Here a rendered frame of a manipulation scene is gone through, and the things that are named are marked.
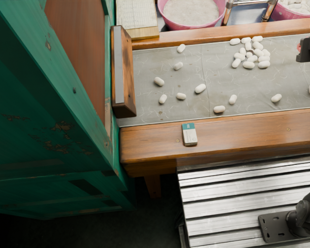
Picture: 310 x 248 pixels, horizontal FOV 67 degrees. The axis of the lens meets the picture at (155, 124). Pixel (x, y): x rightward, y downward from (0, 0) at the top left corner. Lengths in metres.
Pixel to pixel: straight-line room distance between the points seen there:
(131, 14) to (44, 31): 0.70
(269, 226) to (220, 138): 0.27
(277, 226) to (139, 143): 0.43
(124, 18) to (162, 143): 0.51
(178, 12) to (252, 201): 0.75
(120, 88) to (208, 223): 0.44
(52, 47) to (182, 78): 0.57
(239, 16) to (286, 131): 0.58
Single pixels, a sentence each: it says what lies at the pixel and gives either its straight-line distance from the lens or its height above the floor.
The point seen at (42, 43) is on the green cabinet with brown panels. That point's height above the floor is 1.21.
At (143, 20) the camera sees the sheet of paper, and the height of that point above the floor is 0.78.
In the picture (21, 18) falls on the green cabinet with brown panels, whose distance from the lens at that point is 0.24.
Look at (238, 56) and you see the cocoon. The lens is 0.87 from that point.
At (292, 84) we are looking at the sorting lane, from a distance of 0.89.
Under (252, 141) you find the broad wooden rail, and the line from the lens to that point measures 0.71.
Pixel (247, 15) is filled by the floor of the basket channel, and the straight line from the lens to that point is 1.17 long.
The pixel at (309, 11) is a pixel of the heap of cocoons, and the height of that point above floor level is 0.73.
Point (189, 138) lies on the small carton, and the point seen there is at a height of 0.79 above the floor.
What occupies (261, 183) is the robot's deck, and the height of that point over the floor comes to 0.67.
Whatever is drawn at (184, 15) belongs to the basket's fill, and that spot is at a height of 0.73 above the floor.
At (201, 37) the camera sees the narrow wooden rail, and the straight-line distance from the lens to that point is 0.90.
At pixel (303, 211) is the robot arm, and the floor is 0.80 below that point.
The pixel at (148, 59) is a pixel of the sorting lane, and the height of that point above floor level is 0.74.
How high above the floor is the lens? 1.38
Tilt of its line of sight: 64 degrees down
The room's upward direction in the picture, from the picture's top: 4 degrees counter-clockwise
